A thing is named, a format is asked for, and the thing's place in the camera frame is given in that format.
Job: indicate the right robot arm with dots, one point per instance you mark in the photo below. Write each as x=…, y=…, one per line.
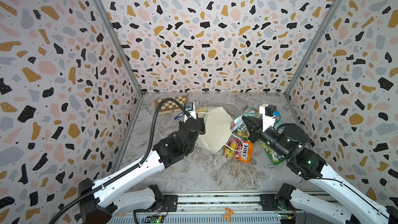
x=352, y=207

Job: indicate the right circuit board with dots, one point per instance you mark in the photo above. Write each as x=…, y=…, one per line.
x=287, y=219

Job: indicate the orange clips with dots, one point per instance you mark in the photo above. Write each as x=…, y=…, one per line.
x=228, y=215

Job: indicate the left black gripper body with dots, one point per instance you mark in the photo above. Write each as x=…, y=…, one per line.
x=200, y=122

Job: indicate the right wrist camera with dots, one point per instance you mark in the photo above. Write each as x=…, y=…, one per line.
x=267, y=115

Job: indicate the left circuit board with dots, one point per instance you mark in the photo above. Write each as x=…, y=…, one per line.
x=155, y=219

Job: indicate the wooden chessboard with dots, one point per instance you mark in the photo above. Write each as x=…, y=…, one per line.
x=171, y=107

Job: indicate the green teal snack packet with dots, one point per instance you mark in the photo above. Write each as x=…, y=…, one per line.
x=277, y=119

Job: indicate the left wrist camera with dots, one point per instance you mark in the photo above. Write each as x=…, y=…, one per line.
x=191, y=109

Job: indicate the blue marker pen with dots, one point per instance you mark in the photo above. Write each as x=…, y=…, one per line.
x=178, y=116

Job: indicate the circuit board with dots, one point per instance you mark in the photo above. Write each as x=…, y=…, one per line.
x=287, y=219
x=155, y=219

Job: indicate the yellow green snack packet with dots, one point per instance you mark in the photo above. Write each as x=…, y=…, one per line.
x=250, y=111
x=273, y=156

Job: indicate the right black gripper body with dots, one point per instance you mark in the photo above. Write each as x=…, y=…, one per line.
x=274, y=141

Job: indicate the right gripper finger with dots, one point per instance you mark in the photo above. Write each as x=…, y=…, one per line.
x=252, y=122
x=255, y=129

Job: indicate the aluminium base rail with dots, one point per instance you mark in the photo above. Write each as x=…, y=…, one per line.
x=209, y=207

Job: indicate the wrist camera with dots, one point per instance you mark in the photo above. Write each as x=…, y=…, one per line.
x=267, y=115
x=191, y=109

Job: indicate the white paper bag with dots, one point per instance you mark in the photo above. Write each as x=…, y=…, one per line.
x=217, y=126

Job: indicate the orange snack packet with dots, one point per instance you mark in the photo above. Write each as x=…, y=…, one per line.
x=238, y=149

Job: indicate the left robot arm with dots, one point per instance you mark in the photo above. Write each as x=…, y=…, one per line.
x=112, y=198

